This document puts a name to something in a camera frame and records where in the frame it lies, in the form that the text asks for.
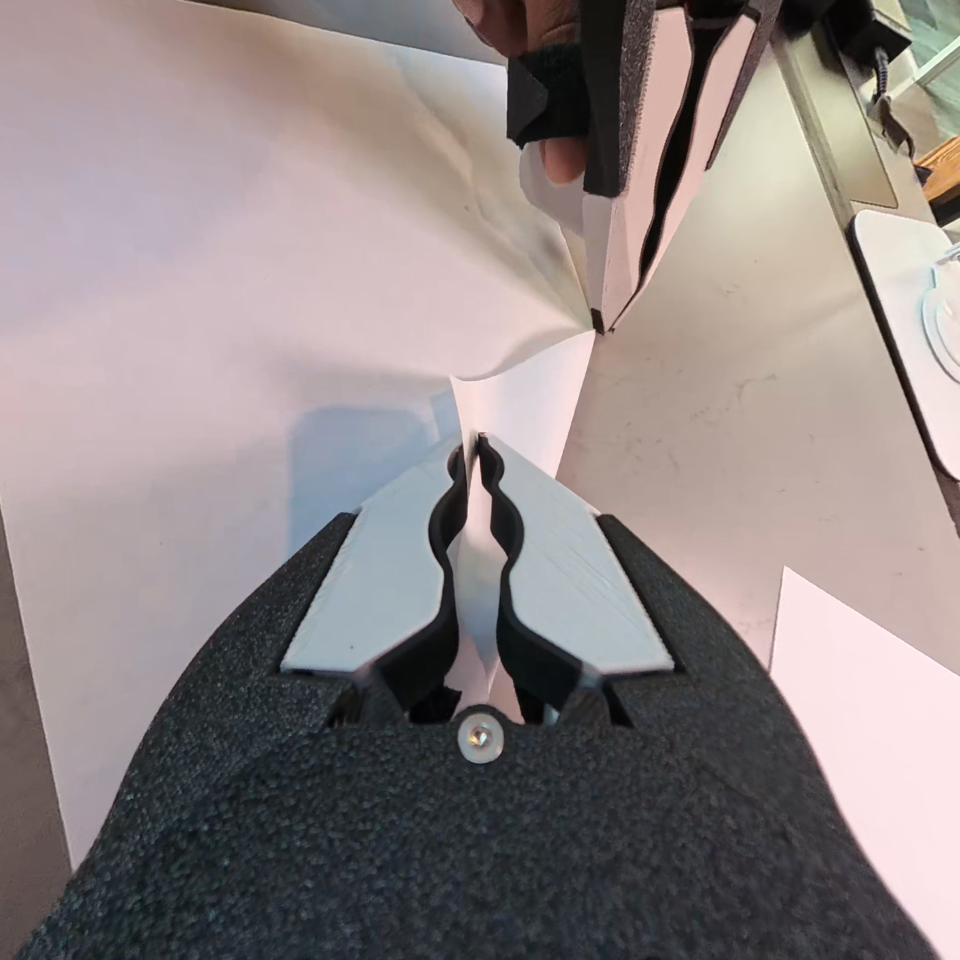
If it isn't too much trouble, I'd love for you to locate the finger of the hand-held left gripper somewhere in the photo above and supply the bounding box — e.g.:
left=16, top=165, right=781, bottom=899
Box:
left=583, top=0, right=721, bottom=335
left=611, top=0, right=783, bottom=335

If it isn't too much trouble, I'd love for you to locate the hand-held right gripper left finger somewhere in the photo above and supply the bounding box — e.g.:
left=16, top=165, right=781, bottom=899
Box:
left=279, top=438, right=464, bottom=725

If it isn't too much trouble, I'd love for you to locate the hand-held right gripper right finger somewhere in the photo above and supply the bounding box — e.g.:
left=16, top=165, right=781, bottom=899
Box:
left=477, top=433, right=676, bottom=727

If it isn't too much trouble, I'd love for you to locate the white paper sheet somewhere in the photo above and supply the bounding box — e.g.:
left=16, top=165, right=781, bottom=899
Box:
left=0, top=0, right=605, bottom=871
left=768, top=566, right=960, bottom=957

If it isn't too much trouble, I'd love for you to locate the black desk power box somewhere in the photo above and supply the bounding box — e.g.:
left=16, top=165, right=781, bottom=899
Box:
left=783, top=0, right=912, bottom=50

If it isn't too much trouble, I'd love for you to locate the grey desk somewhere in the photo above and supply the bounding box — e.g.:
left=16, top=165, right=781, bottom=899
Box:
left=0, top=0, right=960, bottom=960

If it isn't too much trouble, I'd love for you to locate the person's left hand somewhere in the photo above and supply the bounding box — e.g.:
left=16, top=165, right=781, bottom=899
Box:
left=457, top=0, right=590, bottom=187

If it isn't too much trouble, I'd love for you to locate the white laptop stand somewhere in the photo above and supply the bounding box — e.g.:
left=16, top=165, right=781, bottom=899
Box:
left=846, top=208, right=960, bottom=526

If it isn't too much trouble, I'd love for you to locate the black braided cable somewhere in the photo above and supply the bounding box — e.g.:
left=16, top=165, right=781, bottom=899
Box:
left=868, top=45, right=918, bottom=159

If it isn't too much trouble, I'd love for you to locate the wooden post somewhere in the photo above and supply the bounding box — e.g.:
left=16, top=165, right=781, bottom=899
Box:
left=922, top=138, right=960, bottom=222

